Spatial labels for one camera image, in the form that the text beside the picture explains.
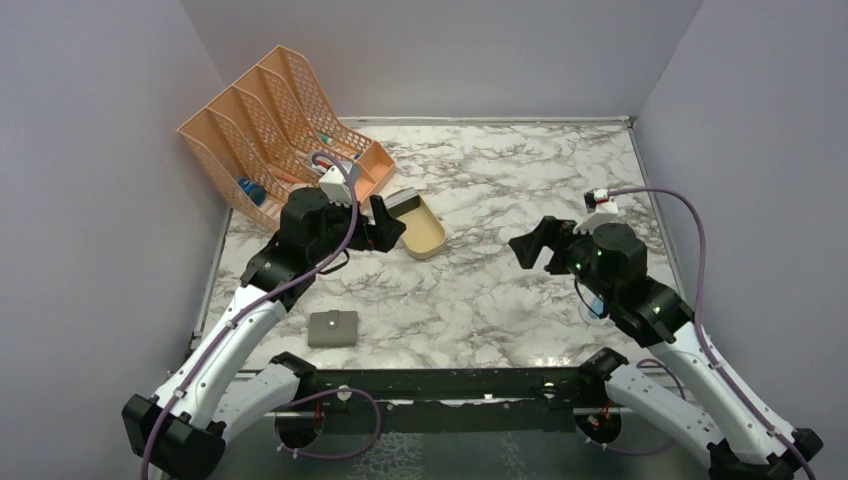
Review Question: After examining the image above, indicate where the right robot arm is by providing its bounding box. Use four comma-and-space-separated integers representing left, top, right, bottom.
509, 216, 823, 479

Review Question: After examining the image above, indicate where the beige oval tray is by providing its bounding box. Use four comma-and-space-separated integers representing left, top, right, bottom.
397, 192, 447, 261

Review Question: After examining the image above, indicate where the stack of credit cards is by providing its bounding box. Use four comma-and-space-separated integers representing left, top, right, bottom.
384, 187, 421, 219

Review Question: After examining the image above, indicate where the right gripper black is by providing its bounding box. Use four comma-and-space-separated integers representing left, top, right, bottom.
511, 213, 618, 305

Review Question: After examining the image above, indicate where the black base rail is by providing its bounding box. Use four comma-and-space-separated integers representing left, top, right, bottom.
273, 367, 623, 448

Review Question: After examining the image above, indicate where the orange plastic file organizer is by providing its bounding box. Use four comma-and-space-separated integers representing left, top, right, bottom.
177, 46, 396, 231

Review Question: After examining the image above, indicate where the grey leather card holder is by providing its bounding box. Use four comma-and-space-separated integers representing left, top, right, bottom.
307, 310, 359, 348

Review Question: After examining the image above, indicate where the purple cable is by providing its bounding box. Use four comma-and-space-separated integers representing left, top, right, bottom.
599, 186, 818, 480
140, 151, 384, 480

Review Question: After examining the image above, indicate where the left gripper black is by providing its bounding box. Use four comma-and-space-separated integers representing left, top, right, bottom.
309, 191, 406, 265

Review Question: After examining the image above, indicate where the blue item in organizer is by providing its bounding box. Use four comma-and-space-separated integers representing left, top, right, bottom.
237, 177, 267, 206

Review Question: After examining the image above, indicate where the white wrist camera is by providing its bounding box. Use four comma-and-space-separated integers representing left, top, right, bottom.
319, 162, 361, 206
573, 188, 620, 234

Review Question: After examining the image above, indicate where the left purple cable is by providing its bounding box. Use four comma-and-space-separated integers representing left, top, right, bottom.
140, 151, 384, 480

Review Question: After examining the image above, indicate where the white tube in organizer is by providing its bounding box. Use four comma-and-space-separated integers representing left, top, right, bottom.
295, 150, 333, 174

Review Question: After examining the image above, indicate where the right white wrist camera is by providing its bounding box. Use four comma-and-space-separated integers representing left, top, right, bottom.
573, 188, 620, 234

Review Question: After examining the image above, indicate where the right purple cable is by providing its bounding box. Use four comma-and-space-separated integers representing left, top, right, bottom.
599, 186, 818, 480

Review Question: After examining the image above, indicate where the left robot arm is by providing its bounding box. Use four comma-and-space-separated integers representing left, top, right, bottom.
122, 187, 406, 479

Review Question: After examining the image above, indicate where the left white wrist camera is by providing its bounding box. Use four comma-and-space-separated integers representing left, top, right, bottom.
319, 162, 361, 206

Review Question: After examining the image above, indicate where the green capped marker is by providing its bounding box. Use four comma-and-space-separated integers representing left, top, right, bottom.
317, 131, 336, 145

